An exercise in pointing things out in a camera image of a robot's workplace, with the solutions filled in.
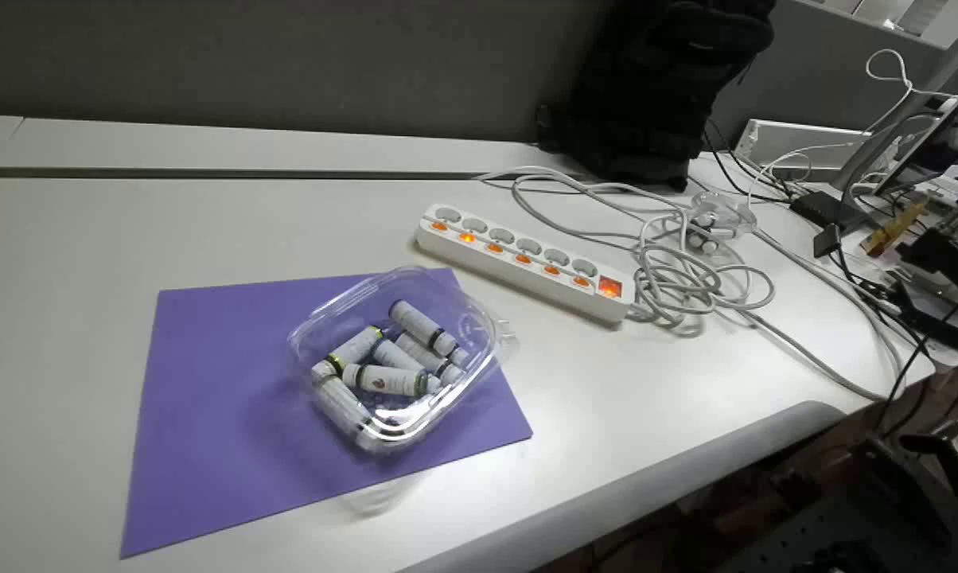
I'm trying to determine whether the clear plastic container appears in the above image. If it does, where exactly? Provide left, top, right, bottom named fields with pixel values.
left=282, top=264, right=502, bottom=458

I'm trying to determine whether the thin grey cable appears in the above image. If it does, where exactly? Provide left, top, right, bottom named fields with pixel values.
left=698, top=201, right=909, bottom=406

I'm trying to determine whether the white flat box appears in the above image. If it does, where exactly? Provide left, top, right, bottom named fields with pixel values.
left=732, top=113, right=874, bottom=181

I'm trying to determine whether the black backpack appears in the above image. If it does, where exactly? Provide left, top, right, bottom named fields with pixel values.
left=531, top=0, right=780, bottom=190

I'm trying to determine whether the black electronic device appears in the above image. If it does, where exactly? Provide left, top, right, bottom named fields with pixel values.
left=899, top=227, right=958, bottom=312

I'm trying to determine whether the coiled white cable bundle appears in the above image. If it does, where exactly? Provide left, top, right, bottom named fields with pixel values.
left=483, top=164, right=780, bottom=339

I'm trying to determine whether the yellow wooden stick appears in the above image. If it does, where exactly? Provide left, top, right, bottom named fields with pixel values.
left=859, top=201, right=931, bottom=257

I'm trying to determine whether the purple paper mat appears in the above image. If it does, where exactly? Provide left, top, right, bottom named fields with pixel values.
left=118, top=264, right=536, bottom=562

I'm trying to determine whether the white power strip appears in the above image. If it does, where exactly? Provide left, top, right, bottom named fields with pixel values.
left=411, top=201, right=636, bottom=328

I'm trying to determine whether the black cable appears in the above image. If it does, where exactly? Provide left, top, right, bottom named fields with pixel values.
left=709, top=147, right=958, bottom=438

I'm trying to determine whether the silver monitor stand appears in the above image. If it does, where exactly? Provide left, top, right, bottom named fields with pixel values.
left=838, top=34, right=958, bottom=201

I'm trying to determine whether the white sharpie marker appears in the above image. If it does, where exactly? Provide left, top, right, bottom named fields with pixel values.
left=430, top=348, right=472, bottom=387
left=311, top=379, right=389, bottom=455
left=368, top=337, right=426, bottom=376
left=339, top=362, right=441, bottom=402
left=389, top=296, right=460, bottom=361
left=307, top=325, right=385, bottom=386

